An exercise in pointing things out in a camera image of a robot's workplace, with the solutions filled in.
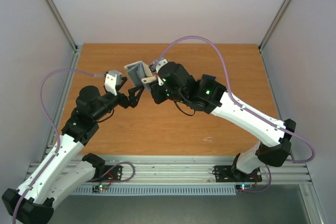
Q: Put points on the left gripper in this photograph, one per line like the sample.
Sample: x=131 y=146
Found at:
x=132 y=100

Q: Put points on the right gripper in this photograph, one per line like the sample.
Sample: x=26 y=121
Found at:
x=153 y=93

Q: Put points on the beige card holder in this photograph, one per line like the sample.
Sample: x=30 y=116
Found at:
x=140 y=74

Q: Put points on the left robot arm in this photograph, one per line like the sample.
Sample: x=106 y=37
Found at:
x=36 y=199

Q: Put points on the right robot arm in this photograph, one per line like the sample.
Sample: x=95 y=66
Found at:
x=209 y=96

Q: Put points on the dark blue wallet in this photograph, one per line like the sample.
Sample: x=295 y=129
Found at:
x=205 y=76

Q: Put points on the left circuit board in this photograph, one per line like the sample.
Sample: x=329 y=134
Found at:
x=99 y=188

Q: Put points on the circuit board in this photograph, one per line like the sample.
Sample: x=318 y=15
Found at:
x=99 y=188
x=243 y=187

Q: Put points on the right circuit board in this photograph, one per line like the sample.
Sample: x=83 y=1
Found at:
x=243 y=187

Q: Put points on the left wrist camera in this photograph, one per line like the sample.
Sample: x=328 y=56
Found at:
x=112 y=79

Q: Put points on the aluminium rail base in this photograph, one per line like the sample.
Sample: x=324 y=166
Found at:
x=197 y=170

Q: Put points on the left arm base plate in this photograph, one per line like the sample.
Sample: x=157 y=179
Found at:
x=110 y=173

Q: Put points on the grey slotted cable duct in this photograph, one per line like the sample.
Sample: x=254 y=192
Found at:
x=156 y=190

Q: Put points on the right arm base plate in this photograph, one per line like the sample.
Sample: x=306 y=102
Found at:
x=224 y=174

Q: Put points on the left aluminium frame post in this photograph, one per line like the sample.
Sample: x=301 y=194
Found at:
x=54 y=10

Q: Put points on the aluminium frame post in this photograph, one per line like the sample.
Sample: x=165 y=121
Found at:
x=54 y=10
x=275 y=22

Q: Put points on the right aluminium frame post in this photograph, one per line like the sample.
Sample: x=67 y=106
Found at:
x=275 y=22

